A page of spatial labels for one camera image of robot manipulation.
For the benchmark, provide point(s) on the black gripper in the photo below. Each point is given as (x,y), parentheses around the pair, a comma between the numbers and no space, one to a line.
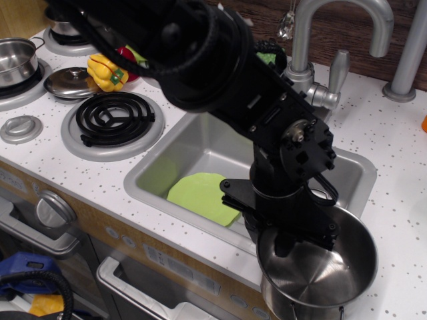
(298,216)

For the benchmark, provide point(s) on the large steel pot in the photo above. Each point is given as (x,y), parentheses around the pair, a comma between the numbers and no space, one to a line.
(316,283)

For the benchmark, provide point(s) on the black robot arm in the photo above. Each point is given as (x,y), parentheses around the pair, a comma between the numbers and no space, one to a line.
(205,61)

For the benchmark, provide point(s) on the silver toy sink basin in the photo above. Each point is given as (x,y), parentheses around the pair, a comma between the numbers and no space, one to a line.
(204,144)

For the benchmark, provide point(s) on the steel pot lid front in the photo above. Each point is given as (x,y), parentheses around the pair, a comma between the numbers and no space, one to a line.
(71,83)

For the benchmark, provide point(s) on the steel pot back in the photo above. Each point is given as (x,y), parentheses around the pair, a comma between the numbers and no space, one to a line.
(59,23)

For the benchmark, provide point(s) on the steel pot left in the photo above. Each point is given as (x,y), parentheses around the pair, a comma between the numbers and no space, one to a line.
(19,61)

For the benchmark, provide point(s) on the green plastic plate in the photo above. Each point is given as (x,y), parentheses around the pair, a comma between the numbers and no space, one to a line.
(201,194)

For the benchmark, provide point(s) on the silver toy faucet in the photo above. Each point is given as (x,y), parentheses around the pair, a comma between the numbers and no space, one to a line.
(301,71)

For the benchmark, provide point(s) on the green toy bitter gourd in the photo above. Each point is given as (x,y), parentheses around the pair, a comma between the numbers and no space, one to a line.
(276,56)

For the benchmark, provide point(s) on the orange object at edge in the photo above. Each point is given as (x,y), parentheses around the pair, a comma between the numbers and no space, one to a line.
(424,124)

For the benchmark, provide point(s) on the grey metal pole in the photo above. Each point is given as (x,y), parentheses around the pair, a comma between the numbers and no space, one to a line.
(401,89)

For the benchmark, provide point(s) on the black coil burner front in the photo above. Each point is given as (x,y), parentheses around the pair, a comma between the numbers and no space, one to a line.
(112,119)

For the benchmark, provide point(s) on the silver oven knob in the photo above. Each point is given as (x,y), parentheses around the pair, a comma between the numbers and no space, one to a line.
(52,211)

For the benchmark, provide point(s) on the yellow toy bell pepper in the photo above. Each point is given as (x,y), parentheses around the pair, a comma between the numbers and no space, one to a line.
(107,75)

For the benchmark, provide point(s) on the red toy pepper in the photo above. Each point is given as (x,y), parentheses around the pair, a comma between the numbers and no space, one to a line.
(128,54)

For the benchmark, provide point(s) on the yellow tape piece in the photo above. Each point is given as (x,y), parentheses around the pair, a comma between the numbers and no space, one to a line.
(43,304)

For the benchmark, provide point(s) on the silver dishwasher door handle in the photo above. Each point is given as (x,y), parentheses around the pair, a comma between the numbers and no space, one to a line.
(145,303)

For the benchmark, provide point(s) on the silver oven door handle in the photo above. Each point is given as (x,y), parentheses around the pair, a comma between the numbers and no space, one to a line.
(61,248)

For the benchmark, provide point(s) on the grey ring knob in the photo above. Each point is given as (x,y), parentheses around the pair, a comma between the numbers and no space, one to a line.
(21,129)

